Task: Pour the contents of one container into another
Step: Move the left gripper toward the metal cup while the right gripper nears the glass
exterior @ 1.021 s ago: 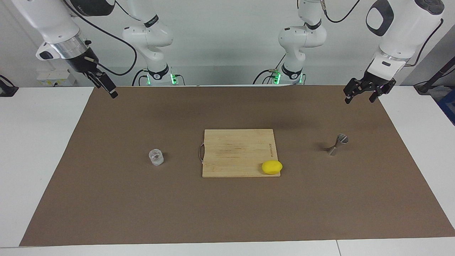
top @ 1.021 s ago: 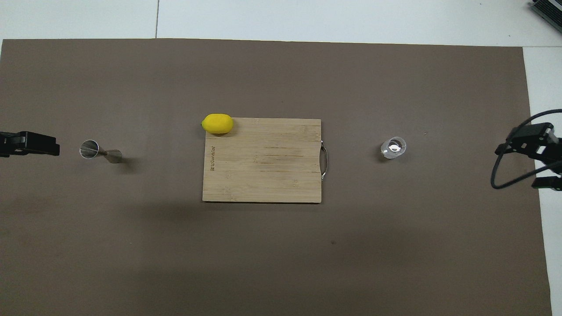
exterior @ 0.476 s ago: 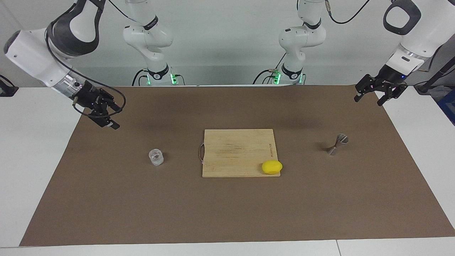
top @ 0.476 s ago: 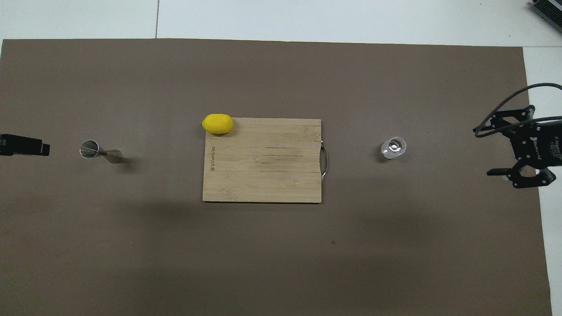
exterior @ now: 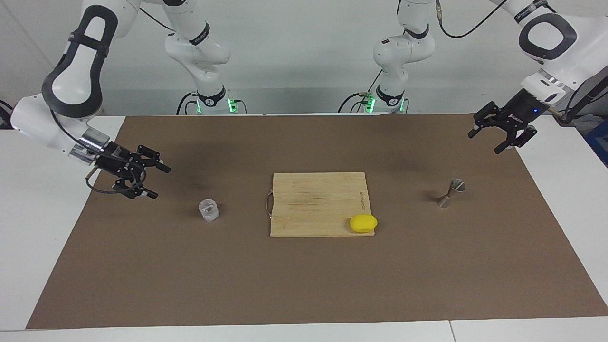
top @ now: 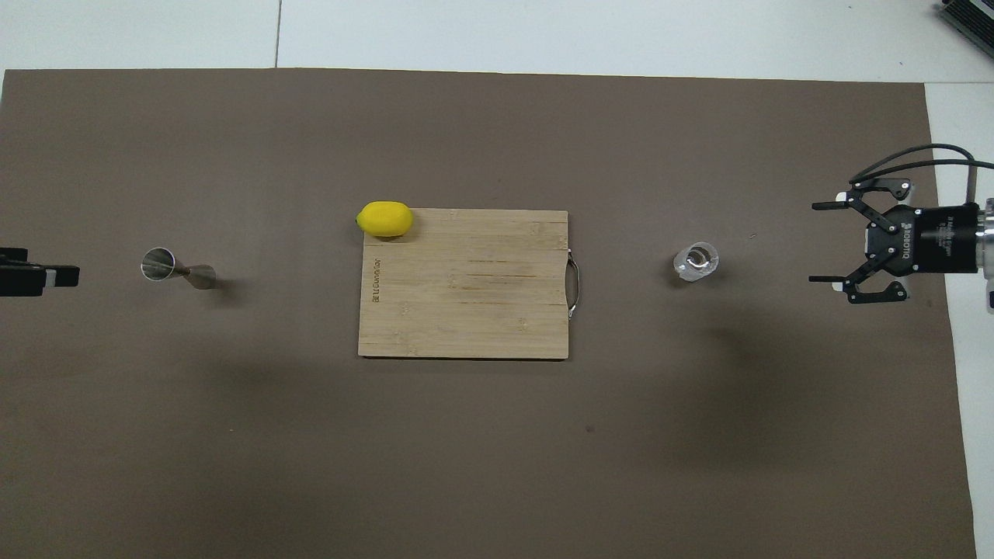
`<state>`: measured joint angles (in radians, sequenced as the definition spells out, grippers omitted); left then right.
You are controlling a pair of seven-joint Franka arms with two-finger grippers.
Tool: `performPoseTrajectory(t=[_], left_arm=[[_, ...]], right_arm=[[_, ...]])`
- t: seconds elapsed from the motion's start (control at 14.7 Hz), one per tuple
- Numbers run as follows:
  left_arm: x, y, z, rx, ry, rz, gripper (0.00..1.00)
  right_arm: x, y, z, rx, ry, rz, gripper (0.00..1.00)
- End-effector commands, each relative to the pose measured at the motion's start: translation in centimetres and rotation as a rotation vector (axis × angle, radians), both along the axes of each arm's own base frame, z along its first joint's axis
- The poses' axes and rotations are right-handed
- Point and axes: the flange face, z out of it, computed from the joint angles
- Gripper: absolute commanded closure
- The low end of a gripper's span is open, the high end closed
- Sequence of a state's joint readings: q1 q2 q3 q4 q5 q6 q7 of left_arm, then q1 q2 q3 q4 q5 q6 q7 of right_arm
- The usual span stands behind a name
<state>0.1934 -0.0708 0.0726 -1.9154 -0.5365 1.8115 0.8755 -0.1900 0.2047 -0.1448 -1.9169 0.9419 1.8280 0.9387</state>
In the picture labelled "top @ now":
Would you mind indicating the wooden cutting board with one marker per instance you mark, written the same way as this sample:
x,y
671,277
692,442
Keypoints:
x,y
466,295

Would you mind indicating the grey ribbed device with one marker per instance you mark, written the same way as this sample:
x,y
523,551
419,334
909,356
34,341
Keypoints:
x,y
971,19

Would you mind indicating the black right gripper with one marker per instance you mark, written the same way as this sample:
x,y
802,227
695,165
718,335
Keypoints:
x,y
932,239

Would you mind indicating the brown table mat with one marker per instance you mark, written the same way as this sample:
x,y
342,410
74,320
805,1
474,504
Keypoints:
x,y
233,450

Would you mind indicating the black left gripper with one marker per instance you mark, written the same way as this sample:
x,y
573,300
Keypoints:
x,y
14,256

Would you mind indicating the metal double jigger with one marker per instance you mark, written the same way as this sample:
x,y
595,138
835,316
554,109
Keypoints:
x,y
159,264

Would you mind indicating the small clear glass cup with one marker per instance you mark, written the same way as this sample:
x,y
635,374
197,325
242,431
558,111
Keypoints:
x,y
696,262

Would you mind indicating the yellow lemon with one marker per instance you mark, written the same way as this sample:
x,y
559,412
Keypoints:
x,y
384,219

